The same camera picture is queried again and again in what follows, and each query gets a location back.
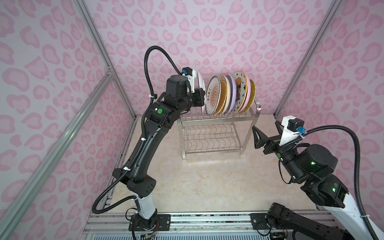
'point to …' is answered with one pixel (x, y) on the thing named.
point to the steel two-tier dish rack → (202, 133)
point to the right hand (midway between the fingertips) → (264, 123)
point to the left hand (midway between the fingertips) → (206, 88)
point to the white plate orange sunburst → (213, 95)
